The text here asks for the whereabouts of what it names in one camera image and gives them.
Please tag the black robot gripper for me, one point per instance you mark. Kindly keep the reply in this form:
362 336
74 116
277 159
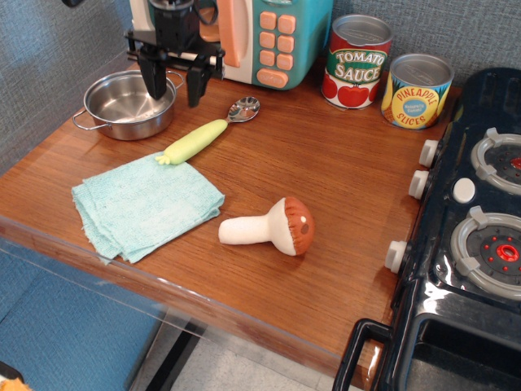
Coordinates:
170 34

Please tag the small stainless steel pot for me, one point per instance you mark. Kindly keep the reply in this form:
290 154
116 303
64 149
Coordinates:
120 107

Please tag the teal toy microwave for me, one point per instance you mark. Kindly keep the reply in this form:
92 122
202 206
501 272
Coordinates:
271 43

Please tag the light teal folded cloth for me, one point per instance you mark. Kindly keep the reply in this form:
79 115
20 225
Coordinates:
132 210

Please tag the tomato sauce can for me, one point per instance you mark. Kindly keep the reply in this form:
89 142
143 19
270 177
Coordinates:
358 50

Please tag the plush brown white mushroom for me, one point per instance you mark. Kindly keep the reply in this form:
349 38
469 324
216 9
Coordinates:
288 225

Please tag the pineapple slices can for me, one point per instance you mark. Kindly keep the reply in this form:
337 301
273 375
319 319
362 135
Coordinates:
416 90

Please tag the black toy stove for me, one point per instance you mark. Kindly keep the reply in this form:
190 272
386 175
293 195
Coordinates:
456 307

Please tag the green handled metal spoon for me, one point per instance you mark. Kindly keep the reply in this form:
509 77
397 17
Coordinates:
193 143

